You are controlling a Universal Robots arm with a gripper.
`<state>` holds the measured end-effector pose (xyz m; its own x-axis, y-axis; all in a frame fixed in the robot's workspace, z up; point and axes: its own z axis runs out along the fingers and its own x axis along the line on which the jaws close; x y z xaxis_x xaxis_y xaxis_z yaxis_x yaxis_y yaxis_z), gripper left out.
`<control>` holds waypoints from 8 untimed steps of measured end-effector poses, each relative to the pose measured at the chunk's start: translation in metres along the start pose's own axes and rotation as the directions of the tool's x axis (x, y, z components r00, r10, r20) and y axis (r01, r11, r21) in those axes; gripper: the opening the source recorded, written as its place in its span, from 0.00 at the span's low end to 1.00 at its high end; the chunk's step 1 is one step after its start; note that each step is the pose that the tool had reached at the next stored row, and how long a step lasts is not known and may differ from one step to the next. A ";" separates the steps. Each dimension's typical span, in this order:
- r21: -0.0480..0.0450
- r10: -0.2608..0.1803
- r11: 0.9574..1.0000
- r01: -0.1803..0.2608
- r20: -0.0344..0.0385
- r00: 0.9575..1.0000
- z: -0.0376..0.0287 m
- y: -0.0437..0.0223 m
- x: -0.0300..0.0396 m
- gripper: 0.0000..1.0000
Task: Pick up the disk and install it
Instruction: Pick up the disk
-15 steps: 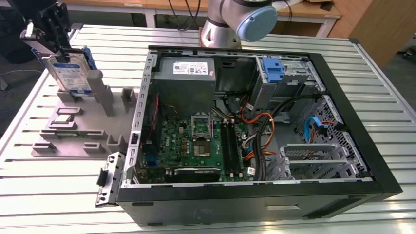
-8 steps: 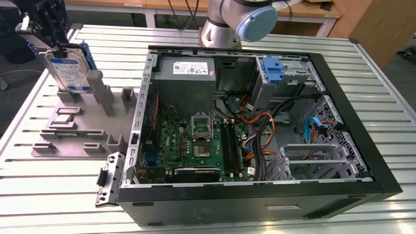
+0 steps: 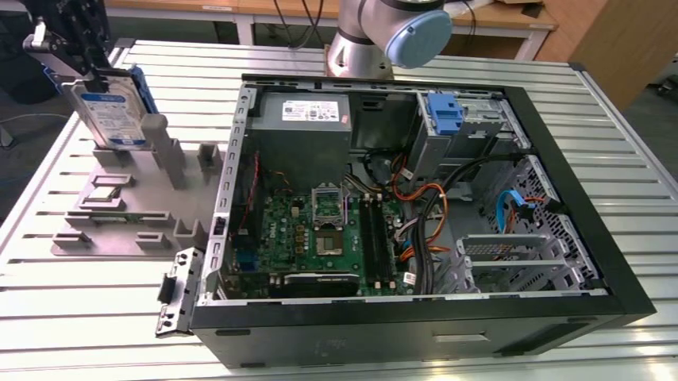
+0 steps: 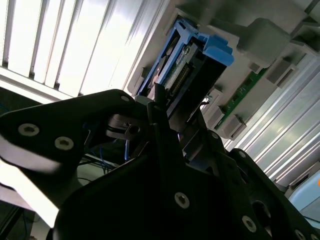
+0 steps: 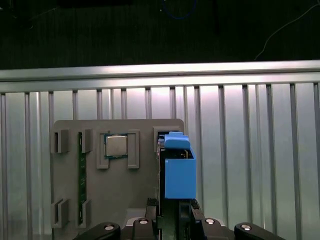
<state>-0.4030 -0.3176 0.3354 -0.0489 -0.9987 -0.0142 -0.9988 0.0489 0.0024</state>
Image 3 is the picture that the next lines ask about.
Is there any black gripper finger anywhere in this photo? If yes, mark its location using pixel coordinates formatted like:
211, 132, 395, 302
73, 37, 112, 93

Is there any hard disk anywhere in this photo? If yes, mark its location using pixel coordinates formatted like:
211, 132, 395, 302
41, 65, 160, 152

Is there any blue data wire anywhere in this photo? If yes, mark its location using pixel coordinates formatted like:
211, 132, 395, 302
499, 189, 531, 234

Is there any orange power wire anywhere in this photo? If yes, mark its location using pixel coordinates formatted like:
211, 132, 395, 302
505, 196, 566, 233

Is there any metal disk bay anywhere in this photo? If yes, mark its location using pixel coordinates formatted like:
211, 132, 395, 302
452, 233, 599, 294

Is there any black office chair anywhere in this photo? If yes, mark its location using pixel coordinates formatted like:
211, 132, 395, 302
0, 11, 58, 104

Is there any silver CPU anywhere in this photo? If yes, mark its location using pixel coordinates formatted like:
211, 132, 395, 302
86, 186, 120, 202

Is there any grey parts rack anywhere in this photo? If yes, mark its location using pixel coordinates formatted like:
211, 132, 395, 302
49, 113, 228, 257

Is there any green RAM stick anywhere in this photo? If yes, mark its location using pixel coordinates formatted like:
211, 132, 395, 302
86, 214, 154, 223

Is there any grey power supply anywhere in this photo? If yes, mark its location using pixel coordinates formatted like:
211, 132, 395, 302
248, 93, 353, 195

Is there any metal socket cover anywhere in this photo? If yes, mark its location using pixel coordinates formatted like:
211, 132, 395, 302
311, 183, 349, 231

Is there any green motherboard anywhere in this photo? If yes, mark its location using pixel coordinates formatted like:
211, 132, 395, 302
221, 186, 419, 298

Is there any CPU socket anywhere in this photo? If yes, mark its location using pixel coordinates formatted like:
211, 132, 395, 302
315, 232, 347, 258

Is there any blue drive latch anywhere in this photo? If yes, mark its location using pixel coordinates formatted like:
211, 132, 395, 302
427, 93, 464, 136

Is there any black RAM slot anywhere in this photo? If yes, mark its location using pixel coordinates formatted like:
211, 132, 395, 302
372, 193, 397, 290
359, 193, 383, 290

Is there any black graphics card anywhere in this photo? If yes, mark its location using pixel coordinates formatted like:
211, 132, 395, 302
267, 271, 361, 298

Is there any metal drive cage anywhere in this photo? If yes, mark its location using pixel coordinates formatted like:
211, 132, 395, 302
409, 90, 531, 183

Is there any black PC case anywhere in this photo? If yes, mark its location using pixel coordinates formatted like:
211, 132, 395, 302
152, 73, 658, 368

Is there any silver wrist bracket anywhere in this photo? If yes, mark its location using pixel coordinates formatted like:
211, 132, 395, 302
21, 21, 73, 79

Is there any metal card retainer bracket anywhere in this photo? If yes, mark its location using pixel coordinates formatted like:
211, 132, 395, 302
154, 245, 207, 338

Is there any orange wire bundle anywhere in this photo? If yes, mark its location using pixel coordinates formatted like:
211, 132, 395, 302
391, 182, 451, 255

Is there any black cable bundle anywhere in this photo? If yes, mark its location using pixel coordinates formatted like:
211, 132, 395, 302
412, 152, 531, 294

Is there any wooden desk white frame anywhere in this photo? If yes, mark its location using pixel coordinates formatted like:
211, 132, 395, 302
102, 0, 560, 61

